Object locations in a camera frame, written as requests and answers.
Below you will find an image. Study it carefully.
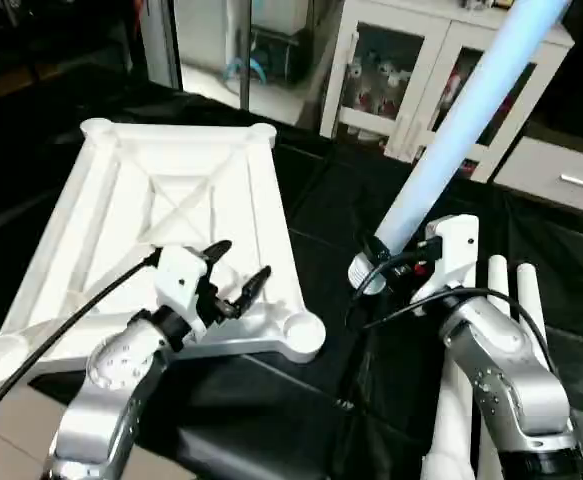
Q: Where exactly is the black plastic mat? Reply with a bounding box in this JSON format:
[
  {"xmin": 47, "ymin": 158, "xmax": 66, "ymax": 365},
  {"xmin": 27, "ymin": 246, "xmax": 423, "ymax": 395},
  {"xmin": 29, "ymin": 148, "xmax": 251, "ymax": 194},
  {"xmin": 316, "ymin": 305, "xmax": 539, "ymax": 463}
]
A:
[{"xmin": 0, "ymin": 68, "xmax": 583, "ymax": 480}]

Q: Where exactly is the white drawer unit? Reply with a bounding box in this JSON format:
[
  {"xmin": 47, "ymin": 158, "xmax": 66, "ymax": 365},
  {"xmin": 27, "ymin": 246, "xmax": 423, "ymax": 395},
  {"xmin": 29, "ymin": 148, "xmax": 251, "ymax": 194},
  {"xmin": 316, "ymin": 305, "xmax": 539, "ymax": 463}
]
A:
[{"xmin": 493, "ymin": 135, "xmax": 583, "ymax": 222}]

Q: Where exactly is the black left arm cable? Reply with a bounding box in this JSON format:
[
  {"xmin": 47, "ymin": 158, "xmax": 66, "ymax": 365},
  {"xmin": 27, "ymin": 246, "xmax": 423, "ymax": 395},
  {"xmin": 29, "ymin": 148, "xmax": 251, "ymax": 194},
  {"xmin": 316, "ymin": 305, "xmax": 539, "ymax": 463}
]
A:
[{"xmin": 0, "ymin": 250, "xmax": 164, "ymax": 443}]

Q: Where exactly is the white glass door cabinet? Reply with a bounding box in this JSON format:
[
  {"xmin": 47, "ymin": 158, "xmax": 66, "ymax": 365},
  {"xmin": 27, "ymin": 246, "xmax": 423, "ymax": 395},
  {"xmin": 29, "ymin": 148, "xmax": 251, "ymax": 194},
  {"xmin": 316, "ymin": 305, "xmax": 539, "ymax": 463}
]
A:
[{"xmin": 319, "ymin": 0, "xmax": 576, "ymax": 184}]

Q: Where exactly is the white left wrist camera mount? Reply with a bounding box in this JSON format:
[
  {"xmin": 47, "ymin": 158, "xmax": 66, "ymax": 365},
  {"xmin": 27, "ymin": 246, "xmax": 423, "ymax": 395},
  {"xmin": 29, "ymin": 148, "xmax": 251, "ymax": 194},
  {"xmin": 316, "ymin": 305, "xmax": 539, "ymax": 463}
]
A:
[{"xmin": 153, "ymin": 244, "xmax": 213, "ymax": 323}]

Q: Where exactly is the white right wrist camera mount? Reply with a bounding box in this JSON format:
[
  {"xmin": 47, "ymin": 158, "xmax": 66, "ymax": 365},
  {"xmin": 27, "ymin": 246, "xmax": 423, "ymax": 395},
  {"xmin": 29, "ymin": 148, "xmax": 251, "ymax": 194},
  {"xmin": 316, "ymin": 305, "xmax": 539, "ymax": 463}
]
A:
[{"xmin": 424, "ymin": 214, "xmax": 481, "ymax": 303}]

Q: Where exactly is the white plastic table top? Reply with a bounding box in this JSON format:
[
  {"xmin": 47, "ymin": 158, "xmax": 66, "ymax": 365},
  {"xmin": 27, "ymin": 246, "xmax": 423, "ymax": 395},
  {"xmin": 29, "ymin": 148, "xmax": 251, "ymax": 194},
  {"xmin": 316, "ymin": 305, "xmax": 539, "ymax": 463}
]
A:
[{"xmin": 0, "ymin": 118, "xmax": 328, "ymax": 387}]

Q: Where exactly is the teal floor stand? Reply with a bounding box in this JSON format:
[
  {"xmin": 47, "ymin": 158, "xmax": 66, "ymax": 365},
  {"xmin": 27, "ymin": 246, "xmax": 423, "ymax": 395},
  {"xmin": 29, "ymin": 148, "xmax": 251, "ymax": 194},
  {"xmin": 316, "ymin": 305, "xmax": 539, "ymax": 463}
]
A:
[{"xmin": 225, "ymin": 55, "xmax": 270, "ymax": 87}]

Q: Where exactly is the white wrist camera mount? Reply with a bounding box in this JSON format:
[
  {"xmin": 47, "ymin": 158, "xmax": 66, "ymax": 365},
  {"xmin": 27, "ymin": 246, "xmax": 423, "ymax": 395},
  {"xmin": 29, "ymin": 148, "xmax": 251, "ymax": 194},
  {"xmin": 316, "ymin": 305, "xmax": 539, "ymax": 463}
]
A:
[
  {"xmin": 424, "ymin": 214, "xmax": 481, "ymax": 303},
  {"xmin": 153, "ymin": 244, "xmax": 213, "ymax": 323}
]

